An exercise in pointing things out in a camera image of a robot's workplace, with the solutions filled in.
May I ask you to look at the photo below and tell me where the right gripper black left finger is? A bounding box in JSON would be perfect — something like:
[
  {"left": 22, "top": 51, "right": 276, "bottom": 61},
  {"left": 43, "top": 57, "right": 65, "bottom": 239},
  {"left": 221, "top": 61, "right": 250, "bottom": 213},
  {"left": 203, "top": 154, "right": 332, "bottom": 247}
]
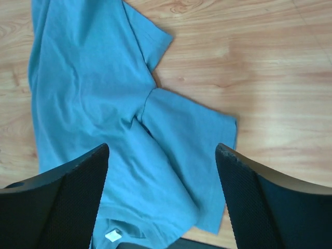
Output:
[{"left": 1, "top": 144, "right": 109, "bottom": 248}]

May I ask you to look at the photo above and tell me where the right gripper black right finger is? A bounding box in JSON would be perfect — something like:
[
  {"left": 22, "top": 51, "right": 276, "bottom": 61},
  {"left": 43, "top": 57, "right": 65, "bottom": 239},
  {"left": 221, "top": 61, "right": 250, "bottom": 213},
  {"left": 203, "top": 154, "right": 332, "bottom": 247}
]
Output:
[{"left": 215, "top": 144, "right": 331, "bottom": 248}]

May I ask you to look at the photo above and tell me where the grey-blue t-shirt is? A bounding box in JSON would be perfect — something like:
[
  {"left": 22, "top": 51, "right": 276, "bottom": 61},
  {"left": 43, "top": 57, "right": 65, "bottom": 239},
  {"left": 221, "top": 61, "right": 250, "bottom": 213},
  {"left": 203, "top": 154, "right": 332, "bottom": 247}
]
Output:
[{"left": 28, "top": 1, "right": 237, "bottom": 248}]

